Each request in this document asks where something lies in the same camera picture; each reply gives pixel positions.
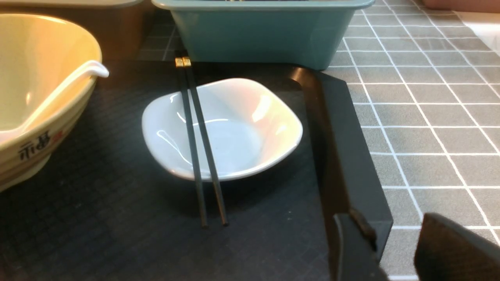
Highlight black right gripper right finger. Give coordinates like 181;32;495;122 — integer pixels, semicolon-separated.
414;212;500;281

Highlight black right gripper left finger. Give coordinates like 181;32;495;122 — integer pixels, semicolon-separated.
333;213;389;281

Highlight white square sauce dish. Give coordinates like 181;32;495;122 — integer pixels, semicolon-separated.
142;78;304;181

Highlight black chopstick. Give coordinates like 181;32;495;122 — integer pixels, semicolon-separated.
182;52;229;227
175;53;208;228

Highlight white ceramic soup spoon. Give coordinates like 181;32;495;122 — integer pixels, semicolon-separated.
0;60;109;144

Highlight yellow noodle bowl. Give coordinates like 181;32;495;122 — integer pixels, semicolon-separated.
0;13;102;191

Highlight blue plastic chopstick bin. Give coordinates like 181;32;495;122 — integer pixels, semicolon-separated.
152;0;374;71

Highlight black plastic serving tray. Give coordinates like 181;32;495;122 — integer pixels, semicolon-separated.
0;60;393;281

